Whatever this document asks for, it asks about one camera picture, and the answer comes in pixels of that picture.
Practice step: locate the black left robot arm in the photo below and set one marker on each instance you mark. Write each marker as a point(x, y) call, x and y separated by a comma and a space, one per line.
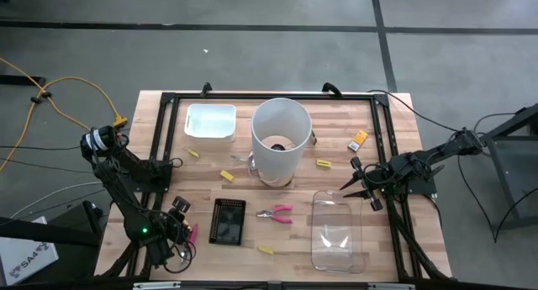
point(126, 197)

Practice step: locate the small orange box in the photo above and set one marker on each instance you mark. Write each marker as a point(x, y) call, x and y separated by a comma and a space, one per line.
point(358, 139)

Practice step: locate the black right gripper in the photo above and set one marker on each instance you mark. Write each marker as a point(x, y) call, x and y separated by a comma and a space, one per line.
point(374, 178)

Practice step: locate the table lamp white shade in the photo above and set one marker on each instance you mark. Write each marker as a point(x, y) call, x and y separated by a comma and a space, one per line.
point(277, 155)

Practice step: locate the small yellow block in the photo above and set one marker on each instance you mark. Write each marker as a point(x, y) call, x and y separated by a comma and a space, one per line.
point(227, 175)
point(323, 163)
point(265, 250)

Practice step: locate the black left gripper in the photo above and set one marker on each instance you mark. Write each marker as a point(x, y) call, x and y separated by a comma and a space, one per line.
point(174, 233)

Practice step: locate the black metal stand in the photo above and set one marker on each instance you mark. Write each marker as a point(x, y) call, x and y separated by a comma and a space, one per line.
point(517, 176)

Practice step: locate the white plastic bin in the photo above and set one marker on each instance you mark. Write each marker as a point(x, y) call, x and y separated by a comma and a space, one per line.
point(210, 122)

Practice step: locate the clear plastic bin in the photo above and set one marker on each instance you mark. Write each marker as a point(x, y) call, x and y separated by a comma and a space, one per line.
point(336, 256)

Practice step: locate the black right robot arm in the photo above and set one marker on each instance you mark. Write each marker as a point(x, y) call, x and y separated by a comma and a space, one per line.
point(445, 149)

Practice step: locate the black floor bar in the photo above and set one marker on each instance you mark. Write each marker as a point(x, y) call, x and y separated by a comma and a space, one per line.
point(21, 80)

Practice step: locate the black aluminium table frame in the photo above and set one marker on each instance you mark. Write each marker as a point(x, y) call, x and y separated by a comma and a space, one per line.
point(273, 96)

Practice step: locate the silver metal bracket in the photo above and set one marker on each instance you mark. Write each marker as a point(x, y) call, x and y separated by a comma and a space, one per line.
point(391, 286)
point(155, 286)

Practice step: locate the white printed box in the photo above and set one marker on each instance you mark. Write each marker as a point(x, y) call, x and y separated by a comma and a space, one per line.
point(25, 256)

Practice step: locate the black circuit board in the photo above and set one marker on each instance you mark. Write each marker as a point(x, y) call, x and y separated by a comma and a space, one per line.
point(227, 223)

